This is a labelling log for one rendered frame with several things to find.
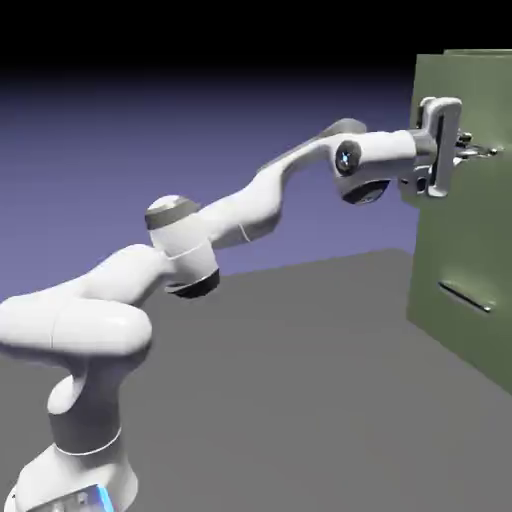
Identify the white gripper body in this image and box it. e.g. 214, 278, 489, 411
417, 96, 464, 198

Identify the curved silver drawer handle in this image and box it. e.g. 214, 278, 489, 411
458, 140, 500, 160

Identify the green drawer front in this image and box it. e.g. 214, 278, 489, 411
404, 205, 512, 396
408, 53, 512, 242

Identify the green cabinet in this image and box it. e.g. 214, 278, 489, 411
404, 49, 512, 396

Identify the straight silver drawer handle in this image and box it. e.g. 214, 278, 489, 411
436, 280, 494, 314

